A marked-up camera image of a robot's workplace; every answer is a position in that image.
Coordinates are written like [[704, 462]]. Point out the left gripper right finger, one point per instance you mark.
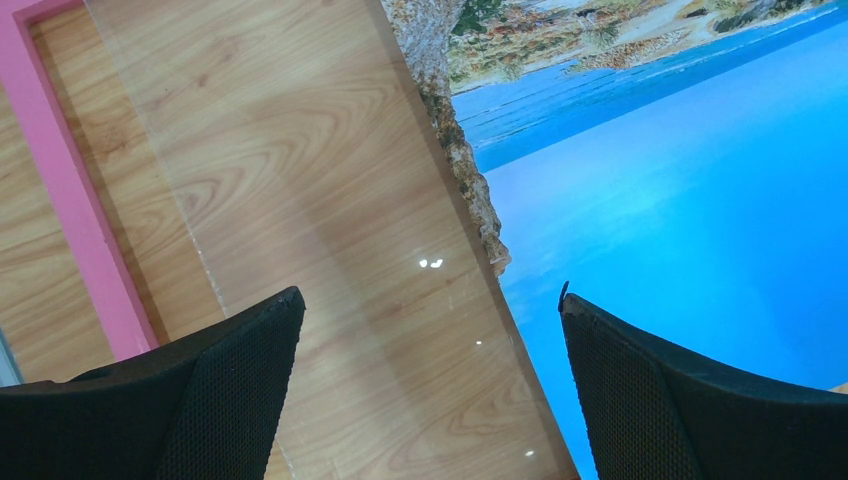
[[656, 410]]

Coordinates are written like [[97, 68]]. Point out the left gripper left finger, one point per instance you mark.
[[205, 406]]

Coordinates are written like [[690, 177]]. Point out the beach landscape photo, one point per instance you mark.
[[681, 164]]

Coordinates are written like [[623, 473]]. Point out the clear acrylic glazing sheet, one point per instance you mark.
[[300, 154]]

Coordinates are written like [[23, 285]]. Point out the pink picture frame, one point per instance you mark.
[[72, 194]]

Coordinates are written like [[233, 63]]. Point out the brown frame backing board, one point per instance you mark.
[[840, 388]]

